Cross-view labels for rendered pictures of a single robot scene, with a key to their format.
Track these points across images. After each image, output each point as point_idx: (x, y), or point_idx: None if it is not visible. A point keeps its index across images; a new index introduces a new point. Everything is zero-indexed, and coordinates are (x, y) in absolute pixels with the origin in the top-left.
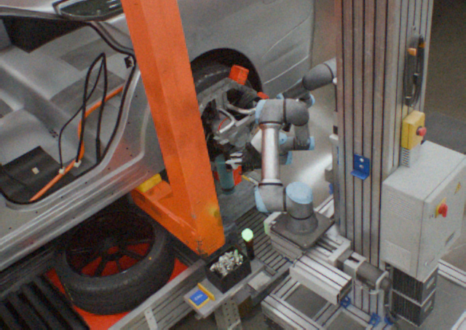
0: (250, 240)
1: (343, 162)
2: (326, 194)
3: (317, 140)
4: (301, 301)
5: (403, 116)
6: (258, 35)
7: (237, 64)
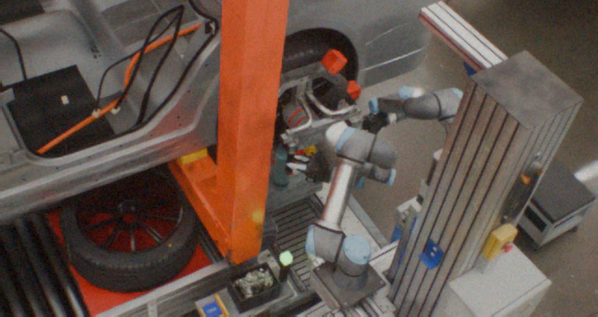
0: (287, 265)
1: (415, 238)
2: (391, 207)
3: (403, 130)
4: None
5: (494, 227)
6: (372, 20)
7: (336, 36)
